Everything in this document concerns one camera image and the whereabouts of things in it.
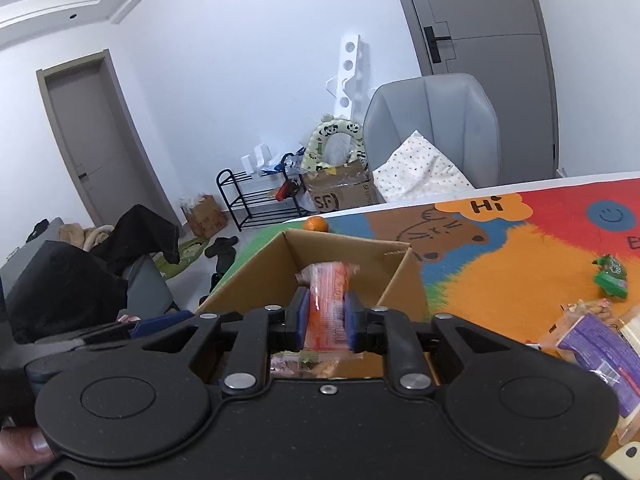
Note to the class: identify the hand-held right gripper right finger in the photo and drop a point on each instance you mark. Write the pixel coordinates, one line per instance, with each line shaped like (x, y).
(353, 325)

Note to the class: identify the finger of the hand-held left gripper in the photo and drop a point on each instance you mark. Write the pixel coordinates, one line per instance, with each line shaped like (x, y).
(160, 323)

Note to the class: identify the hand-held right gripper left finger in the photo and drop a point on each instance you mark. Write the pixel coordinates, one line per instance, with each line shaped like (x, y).
(300, 322)

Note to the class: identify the orange clear snack packet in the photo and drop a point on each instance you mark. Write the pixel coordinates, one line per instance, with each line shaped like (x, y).
(327, 300)

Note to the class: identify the clear biscuit packet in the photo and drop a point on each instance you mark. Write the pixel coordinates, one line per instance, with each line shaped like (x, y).
(582, 317)

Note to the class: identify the purple snack packet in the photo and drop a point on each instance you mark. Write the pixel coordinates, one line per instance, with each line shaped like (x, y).
(602, 355)

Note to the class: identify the green snack packet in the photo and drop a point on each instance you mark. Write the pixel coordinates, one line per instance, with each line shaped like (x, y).
(612, 272)

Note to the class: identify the person's left hand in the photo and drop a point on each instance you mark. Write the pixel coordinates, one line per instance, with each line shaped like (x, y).
(20, 447)

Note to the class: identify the grey sofa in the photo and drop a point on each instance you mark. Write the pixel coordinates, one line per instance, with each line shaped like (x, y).
(145, 280)

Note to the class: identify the green floor mat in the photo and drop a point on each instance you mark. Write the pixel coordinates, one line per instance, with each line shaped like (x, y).
(182, 255)

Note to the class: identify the black cloth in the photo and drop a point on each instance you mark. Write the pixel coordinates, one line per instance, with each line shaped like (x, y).
(65, 285)

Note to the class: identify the black slipper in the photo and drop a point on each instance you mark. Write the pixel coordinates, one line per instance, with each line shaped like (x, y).
(222, 245)
(222, 267)

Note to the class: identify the orange tangerine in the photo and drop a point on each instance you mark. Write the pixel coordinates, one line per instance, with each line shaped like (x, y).
(316, 224)

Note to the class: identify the small brown cardboard box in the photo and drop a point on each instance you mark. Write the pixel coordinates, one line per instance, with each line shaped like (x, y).
(202, 217)

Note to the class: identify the taped cardboard box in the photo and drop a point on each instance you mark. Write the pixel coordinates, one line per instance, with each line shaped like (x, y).
(340, 190)

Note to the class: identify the white dotted cushion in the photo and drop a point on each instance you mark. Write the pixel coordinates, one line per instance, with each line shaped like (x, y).
(420, 170)

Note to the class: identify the colourful cartoon table mat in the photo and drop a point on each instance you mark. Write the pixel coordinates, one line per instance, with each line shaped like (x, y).
(525, 270)

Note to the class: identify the grey padded chair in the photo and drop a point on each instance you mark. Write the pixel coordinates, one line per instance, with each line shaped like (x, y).
(450, 120)

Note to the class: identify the white perforated rack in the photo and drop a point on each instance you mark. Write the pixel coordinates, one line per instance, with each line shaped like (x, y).
(347, 75)

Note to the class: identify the grey door brown frame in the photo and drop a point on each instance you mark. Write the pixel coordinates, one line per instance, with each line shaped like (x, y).
(95, 140)

